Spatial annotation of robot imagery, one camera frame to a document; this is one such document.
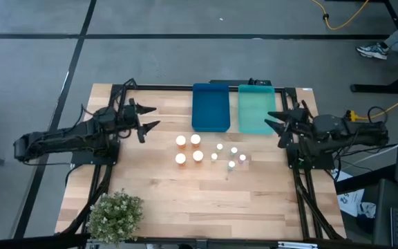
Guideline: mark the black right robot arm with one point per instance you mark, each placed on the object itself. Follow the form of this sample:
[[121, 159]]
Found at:
[[358, 133]]

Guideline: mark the green potted plant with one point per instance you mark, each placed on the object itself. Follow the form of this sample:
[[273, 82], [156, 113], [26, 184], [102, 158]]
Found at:
[[114, 218]]

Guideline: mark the small pink pill bottle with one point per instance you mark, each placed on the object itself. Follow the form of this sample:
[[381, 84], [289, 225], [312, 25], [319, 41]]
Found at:
[[242, 158]]

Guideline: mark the small green pill bottle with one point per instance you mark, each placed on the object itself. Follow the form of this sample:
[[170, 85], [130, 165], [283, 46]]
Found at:
[[231, 165], [233, 150]]

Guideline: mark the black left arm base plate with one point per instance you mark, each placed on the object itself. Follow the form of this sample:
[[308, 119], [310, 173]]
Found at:
[[81, 157]]

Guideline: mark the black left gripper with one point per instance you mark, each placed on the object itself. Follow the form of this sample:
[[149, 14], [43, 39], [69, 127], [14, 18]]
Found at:
[[128, 115]]

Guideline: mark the teal plastic bin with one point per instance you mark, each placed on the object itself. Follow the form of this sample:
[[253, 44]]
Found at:
[[254, 105]]

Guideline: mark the orange pill bottle white lid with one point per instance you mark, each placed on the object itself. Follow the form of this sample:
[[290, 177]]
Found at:
[[195, 139], [180, 140]]

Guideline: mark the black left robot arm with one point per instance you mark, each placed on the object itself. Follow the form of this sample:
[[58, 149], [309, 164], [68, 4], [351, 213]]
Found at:
[[67, 136]]

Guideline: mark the blue plastic bin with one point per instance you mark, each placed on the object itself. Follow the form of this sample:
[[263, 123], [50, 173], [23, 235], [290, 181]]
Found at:
[[211, 107]]

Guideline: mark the black bracket behind bins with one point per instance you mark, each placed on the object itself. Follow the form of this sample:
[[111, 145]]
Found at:
[[233, 82]]

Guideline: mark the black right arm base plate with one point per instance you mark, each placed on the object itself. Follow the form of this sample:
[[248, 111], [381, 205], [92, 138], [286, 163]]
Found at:
[[323, 162]]

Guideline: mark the orange pill bottle taped lid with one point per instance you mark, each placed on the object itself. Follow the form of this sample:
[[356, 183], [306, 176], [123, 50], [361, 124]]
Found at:
[[180, 158], [198, 156]]

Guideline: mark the clear vial white cap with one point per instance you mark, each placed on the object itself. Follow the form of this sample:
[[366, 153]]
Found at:
[[219, 147]]

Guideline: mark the person's shoe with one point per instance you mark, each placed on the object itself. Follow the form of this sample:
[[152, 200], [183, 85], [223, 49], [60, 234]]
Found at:
[[371, 51]]

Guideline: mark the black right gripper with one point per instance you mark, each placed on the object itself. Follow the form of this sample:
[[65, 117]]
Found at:
[[301, 124]]

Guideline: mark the black metal table frame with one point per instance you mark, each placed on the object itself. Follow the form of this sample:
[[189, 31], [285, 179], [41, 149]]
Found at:
[[171, 87]]

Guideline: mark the small yellow pill bottle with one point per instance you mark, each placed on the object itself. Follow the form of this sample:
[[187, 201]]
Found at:
[[213, 156]]

